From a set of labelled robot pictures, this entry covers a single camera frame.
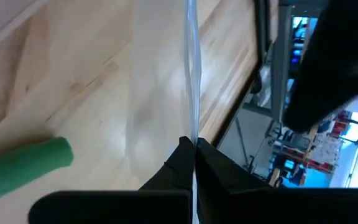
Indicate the green elastic bandage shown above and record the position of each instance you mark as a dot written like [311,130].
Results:
[20,168]

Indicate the clear zip bag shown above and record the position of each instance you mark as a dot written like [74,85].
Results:
[166,77]

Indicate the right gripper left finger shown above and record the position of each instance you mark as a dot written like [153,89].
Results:
[120,207]

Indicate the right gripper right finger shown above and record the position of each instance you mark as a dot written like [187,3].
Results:
[275,207]

